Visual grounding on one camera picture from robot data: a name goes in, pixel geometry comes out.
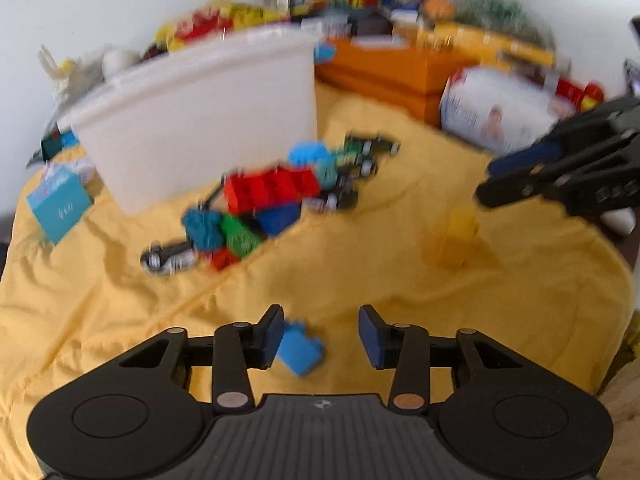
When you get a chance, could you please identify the baby wipes pack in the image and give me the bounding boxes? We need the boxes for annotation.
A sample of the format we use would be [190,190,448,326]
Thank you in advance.
[439,66,576,156]

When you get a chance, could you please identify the dark blue brick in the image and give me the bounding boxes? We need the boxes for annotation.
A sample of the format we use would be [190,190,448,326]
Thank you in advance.
[257,204,303,236]

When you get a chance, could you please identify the teal round block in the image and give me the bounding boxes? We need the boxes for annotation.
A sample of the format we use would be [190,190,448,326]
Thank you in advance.
[315,152,341,186]

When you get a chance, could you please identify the black toy car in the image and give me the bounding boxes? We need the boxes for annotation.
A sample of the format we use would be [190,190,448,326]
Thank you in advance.
[340,157,378,178]
[320,185,360,211]

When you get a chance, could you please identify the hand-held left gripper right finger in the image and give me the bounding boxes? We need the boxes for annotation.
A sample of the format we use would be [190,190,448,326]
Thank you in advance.
[359,304,526,413]

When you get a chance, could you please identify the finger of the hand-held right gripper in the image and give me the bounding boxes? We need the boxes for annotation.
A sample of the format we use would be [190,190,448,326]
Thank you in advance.
[474,147,640,211]
[486,95,640,181]

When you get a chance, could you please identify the small black box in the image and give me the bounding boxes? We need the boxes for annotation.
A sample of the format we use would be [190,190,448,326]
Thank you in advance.
[350,12,396,36]

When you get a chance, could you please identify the flat yellow box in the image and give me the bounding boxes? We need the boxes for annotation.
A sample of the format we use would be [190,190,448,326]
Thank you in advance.
[415,20,556,68]

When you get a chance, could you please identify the long red brick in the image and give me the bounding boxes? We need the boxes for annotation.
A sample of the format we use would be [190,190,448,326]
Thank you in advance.
[222,166,321,213]

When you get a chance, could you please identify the small light blue box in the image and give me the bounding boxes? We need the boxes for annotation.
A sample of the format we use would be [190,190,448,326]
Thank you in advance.
[26,162,95,246]

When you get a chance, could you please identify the orange box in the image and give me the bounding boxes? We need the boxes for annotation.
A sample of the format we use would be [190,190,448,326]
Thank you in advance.
[315,37,481,128]

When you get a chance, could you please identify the light blue brick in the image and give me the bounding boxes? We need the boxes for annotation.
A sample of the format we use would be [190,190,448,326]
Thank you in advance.
[277,320,326,376]
[289,141,333,167]

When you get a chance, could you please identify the small red brick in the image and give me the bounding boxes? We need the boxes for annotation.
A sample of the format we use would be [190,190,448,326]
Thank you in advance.
[210,249,241,271]

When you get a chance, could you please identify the small green brick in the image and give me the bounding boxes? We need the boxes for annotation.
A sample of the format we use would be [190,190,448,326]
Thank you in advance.
[220,214,263,256]

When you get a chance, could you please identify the square yellow brick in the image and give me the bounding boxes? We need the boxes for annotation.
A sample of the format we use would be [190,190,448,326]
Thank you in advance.
[437,210,481,268]

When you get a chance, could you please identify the white plastic bin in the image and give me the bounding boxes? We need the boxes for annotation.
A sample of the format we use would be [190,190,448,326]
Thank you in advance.
[59,27,321,217]

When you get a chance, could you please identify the yellow bag with red print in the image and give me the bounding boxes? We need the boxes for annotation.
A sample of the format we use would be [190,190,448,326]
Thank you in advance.
[155,0,291,53]

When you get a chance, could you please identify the white plush toy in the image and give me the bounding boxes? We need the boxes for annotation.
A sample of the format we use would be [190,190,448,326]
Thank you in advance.
[37,45,141,96]

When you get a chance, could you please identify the teal brick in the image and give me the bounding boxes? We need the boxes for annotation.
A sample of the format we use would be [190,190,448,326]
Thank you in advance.
[181,207,226,251]

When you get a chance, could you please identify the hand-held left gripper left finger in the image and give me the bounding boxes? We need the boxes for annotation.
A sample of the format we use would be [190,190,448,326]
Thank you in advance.
[116,304,286,413]

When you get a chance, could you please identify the yellow blanket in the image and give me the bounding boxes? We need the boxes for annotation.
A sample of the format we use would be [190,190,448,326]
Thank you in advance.
[0,80,638,480]

